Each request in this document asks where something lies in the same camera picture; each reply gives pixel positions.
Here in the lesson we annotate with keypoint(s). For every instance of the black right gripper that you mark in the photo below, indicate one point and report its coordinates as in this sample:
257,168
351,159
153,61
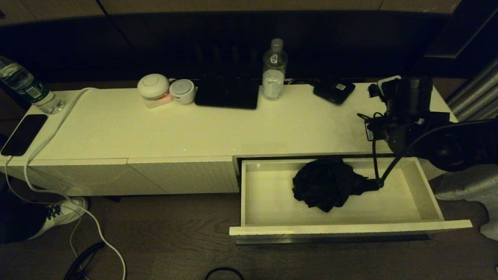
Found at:
408,116

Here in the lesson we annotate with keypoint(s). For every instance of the black folding umbrella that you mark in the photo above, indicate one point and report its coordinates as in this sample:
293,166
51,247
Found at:
323,186

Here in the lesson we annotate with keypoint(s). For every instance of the white drawer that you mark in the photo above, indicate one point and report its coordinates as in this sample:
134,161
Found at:
268,194

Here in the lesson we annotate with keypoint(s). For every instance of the white low cabinet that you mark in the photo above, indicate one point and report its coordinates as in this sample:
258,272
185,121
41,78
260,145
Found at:
155,132

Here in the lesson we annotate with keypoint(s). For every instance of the small black router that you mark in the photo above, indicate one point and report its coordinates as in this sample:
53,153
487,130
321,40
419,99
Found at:
334,92

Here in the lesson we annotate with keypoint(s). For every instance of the grey curtain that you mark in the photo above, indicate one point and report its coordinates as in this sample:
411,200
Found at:
467,186

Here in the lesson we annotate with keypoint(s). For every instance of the clear water bottle grey cap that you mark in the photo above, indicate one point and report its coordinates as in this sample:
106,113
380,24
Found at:
274,70

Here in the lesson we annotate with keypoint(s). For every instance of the black flat set-top box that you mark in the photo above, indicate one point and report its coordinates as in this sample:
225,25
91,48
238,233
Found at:
225,95

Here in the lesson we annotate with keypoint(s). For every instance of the small white round speaker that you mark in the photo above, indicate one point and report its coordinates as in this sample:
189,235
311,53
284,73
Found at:
182,91

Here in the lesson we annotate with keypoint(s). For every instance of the large white round lamp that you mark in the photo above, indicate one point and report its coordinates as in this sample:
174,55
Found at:
153,86

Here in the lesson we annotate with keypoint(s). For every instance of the white sneaker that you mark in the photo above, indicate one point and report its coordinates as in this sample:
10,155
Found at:
66,212

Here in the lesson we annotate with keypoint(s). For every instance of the water bottle green label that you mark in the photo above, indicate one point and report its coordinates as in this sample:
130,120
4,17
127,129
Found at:
27,87

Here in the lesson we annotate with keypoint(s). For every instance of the black smartphone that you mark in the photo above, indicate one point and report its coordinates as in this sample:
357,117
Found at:
24,134

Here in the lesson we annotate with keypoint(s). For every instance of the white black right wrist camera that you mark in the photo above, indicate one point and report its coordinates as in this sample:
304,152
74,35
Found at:
385,87

